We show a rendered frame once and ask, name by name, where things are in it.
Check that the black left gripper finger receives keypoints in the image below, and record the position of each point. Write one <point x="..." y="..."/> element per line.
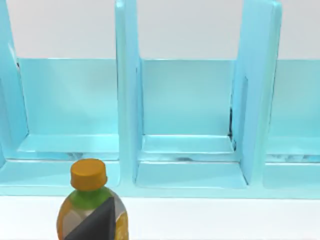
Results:
<point x="100" y="222"/>

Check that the orange-capped green bottle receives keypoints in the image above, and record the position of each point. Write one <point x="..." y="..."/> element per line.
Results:
<point x="87" y="175"/>

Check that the light blue rack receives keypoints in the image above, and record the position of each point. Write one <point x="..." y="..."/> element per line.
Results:
<point x="185" y="100"/>

